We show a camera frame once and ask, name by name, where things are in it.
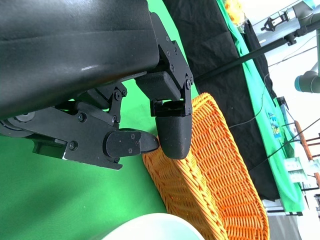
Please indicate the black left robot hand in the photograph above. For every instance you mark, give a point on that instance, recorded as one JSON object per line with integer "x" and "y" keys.
{"x": 75, "y": 50}

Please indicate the pale green bowl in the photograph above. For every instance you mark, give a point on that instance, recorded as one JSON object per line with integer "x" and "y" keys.
{"x": 155, "y": 225}

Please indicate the grey robot arm with clamp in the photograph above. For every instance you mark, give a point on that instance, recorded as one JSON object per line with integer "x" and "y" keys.
{"x": 306, "y": 82}

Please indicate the orange wicker basket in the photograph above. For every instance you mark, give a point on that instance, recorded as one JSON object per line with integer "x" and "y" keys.
{"x": 225, "y": 175}

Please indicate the black backdrop cloth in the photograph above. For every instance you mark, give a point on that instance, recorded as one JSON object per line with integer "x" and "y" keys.
{"x": 212, "y": 50}

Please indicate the green tablecloth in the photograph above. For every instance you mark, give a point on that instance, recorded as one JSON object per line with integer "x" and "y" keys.
{"x": 50, "y": 200}

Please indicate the bag of yellow toys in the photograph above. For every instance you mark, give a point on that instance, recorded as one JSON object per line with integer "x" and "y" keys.
{"x": 235, "y": 12}

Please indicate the black metal pole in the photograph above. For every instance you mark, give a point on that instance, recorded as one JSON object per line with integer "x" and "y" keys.
{"x": 250, "y": 55}

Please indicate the green cloth with sticker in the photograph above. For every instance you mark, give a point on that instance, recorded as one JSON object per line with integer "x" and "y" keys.
{"x": 262, "y": 100}

